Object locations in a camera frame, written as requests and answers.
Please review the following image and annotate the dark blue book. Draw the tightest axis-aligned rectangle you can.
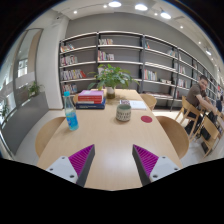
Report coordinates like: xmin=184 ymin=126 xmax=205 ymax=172
xmin=76 ymin=99 xmax=106 ymax=109

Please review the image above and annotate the wooden chair far left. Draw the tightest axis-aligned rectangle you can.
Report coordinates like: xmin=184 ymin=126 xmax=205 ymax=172
xmin=73 ymin=93 xmax=79 ymax=105

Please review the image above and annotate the wooden chair front right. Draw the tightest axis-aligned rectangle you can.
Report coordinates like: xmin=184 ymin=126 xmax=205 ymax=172
xmin=157 ymin=116 xmax=189 ymax=159

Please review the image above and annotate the green potted plant on table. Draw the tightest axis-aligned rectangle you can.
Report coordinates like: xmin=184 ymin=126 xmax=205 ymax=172
xmin=87 ymin=64 xmax=139 ymax=99

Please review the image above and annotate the large grey bookshelf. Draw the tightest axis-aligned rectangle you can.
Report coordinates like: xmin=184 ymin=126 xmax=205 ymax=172
xmin=59 ymin=31 xmax=218 ymax=109

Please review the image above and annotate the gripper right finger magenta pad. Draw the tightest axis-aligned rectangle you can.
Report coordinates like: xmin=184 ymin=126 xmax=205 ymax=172
xmin=132 ymin=145 xmax=179 ymax=186

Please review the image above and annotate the wooden chair under man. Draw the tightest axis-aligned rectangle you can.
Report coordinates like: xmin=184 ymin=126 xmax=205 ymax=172
xmin=177 ymin=96 xmax=200 ymax=127

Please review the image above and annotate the wooden chair right foreground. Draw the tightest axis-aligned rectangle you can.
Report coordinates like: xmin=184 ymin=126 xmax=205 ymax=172
xmin=193 ymin=116 xmax=220 ymax=156

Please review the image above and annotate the clear bottle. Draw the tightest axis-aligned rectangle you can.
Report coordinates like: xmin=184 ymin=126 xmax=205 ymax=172
xmin=64 ymin=91 xmax=79 ymax=131

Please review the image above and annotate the patterned ceramic cup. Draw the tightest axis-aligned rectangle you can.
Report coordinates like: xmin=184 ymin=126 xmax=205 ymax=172
xmin=116 ymin=104 xmax=131 ymax=122

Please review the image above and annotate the red and pink book stack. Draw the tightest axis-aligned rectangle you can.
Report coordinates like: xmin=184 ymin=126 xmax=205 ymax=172
xmin=78 ymin=90 xmax=104 ymax=103

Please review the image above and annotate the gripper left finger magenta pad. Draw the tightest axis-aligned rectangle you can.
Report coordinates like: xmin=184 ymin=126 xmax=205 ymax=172
xmin=47 ymin=144 xmax=95 ymax=187

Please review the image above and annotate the round red coaster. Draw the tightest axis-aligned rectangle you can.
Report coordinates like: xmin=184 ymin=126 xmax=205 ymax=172
xmin=141 ymin=116 xmax=152 ymax=123

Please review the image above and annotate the long wooden table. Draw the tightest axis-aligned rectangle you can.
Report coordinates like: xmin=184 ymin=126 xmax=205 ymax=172
xmin=37 ymin=89 xmax=181 ymax=190

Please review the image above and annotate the potted plant by window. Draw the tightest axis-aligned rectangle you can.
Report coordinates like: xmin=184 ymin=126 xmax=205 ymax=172
xmin=28 ymin=81 xmax=44 ymax=98

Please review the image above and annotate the wooden chair front left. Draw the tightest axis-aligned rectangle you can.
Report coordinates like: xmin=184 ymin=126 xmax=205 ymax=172
xmin=35 ymin=117 xmax=65 ymax=157

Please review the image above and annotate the wooden chair far right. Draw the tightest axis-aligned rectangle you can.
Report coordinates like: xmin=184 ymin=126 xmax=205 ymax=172
xmin=141 ymin=94 xmax=157 ymax=110

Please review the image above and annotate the seated man in brown shirt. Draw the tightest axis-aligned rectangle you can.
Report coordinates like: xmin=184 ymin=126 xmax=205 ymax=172
xmin=184 ymin=75 xmax=217 ymax=135

